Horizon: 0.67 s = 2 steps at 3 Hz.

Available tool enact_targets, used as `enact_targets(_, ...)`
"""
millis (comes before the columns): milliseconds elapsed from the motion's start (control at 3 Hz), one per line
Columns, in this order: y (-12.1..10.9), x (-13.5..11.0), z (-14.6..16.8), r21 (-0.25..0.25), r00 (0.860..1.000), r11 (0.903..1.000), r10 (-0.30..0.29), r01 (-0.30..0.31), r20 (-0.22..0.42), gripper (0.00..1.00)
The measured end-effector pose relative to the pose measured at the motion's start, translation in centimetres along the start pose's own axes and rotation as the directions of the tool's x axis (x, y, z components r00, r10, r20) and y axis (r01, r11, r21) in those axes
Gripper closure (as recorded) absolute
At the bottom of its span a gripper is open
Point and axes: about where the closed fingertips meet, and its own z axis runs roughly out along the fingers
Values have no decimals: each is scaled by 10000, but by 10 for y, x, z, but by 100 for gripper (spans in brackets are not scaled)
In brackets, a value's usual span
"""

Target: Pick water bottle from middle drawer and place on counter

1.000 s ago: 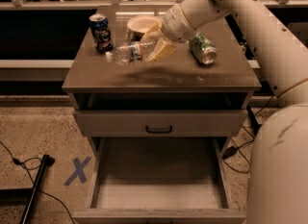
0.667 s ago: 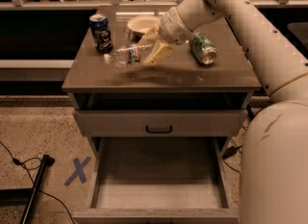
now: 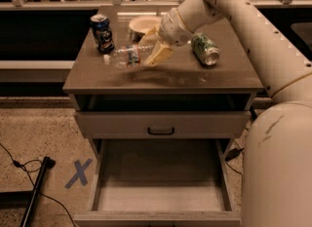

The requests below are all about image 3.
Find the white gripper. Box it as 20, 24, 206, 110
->
138, 8, 193, 66

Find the clear plastic water bottle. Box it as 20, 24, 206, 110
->
103, 44, 154, 68

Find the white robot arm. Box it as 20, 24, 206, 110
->
149, 0, 312, 227

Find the grey drawer cabinet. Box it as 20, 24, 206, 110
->
62, 4, 265, 227

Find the open middle drawer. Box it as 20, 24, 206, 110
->
74, 139, 241, 227

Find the white paper bowl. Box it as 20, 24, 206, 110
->
129, 16, 161, 38

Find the green soda can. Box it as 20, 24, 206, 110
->
191, 33, 220, 66

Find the blue pepsi can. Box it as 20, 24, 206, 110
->
91, 14, 114, 55

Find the blue tape cross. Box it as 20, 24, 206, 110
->
65, 159, 93, 189

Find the black tripod leg left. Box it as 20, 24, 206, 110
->
19, 156, 56, 227

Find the closed top drawer with handle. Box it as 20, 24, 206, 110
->
74, 111, 251, 139

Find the black cable left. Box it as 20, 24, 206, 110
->
0, 142, 78, 227

